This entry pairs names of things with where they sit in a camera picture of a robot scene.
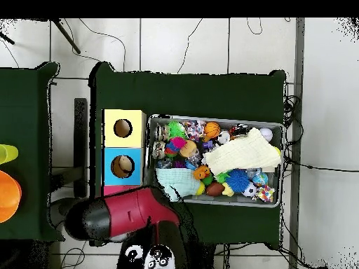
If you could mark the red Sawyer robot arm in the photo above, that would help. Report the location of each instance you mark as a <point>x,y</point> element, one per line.
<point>129,213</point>

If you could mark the wooden box with three holes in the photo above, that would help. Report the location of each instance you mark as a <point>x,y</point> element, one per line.
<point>123,140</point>

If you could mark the pink spiky rubber ball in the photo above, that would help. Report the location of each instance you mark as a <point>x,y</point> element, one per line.
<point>178,143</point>

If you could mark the green spiky rubber ball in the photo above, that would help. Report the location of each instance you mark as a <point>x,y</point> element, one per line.
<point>176,130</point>

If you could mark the light blue waffle cloth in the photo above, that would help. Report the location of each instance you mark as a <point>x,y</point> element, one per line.
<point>178,179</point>

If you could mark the orange toy basketball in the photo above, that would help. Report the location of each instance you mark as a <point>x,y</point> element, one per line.
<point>212,130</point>

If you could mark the cream knitted cloth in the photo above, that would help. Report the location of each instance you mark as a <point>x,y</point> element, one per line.
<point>241,154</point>

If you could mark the blue spiky rubber ball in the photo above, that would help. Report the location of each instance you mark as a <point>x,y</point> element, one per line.
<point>237,180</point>

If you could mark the small toy soccer ball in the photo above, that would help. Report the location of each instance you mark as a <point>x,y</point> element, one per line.
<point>249,190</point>

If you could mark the white toy baseball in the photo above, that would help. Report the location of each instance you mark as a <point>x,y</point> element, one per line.
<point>266,134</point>

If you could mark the white cloth with coloured spots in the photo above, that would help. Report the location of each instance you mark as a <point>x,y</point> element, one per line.
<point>264,194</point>

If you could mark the black upright panel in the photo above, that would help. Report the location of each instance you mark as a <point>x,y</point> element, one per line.
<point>80,140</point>

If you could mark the black round floor base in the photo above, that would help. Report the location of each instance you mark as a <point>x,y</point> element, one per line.
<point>59,208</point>

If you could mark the black tripod leg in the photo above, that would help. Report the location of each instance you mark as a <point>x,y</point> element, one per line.
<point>67,37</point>
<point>7,38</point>

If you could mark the dark green side table cloth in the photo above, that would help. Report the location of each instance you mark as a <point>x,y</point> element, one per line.
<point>22,112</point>

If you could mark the yellow-green plastic cup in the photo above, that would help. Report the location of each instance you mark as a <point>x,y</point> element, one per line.
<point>8,153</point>

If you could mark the orange plastic bowl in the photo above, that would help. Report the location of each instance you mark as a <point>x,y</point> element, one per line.
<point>8,196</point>

